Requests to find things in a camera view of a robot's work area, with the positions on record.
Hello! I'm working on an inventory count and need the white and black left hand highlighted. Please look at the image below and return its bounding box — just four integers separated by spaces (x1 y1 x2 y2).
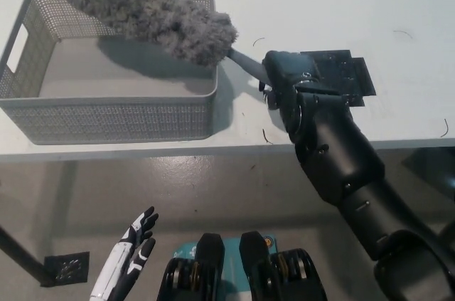
89 206 160 301

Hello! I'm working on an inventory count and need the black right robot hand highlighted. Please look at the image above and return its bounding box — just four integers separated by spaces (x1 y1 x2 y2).
258 50 321 112

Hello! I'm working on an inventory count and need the grey fluffy duster with handle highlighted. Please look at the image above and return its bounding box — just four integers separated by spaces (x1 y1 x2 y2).
48 0 272 88

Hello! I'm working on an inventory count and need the black tape patch on desk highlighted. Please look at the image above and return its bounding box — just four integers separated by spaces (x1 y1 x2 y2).
301 48 378 108

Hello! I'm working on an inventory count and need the black tape patch on floor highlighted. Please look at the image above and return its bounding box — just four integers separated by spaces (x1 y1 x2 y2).
40 250 90 287

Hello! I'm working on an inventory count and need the black table leg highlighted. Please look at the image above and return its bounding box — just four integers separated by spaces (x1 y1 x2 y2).
0 226 55 286

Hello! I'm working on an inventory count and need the grey perforated plastic basket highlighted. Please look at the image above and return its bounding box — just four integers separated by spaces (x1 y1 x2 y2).
0 0 219 146

